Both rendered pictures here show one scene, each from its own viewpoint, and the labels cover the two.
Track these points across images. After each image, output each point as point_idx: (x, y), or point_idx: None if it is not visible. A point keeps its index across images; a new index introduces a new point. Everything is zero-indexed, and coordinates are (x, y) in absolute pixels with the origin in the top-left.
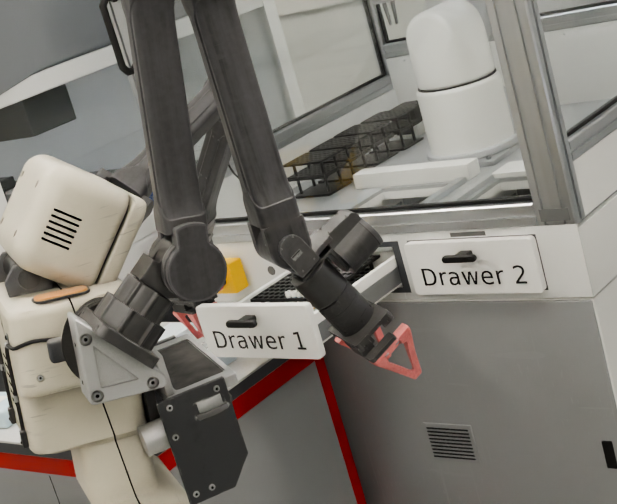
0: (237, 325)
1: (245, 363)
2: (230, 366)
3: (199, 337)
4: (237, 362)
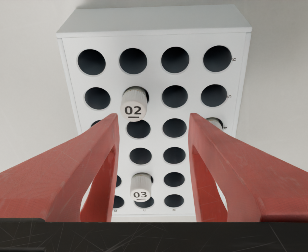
0: None
1: None
2: (254, 63)
3: (119, 133)
4: (261, 30)
